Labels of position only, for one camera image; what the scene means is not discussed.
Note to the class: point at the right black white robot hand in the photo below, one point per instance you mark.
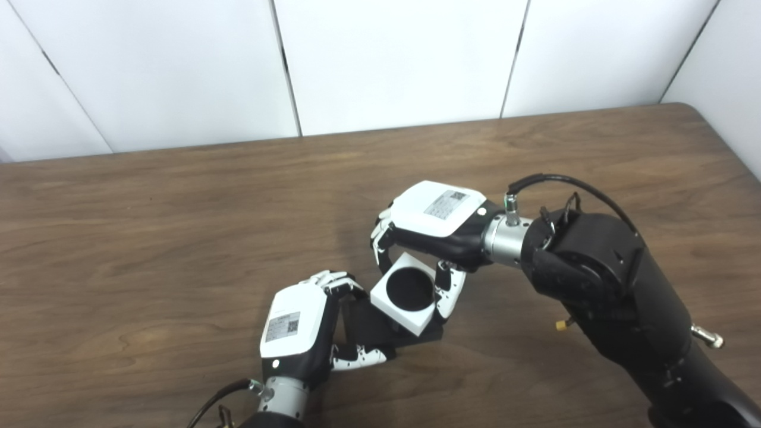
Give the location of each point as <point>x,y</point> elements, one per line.
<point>434,208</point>

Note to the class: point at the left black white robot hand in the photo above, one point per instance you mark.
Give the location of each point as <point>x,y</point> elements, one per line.
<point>294,327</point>

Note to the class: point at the white square piece with hole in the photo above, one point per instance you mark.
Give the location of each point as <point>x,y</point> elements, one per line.
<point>410,321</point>

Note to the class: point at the black peg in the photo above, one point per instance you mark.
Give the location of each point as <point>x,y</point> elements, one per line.
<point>409,288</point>

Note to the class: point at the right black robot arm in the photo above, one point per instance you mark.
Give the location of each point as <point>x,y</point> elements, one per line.
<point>606,285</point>

